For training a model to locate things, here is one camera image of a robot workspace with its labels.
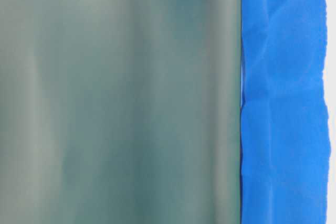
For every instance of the blue table cloth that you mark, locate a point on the blue table cloth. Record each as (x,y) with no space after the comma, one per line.
(284,118)

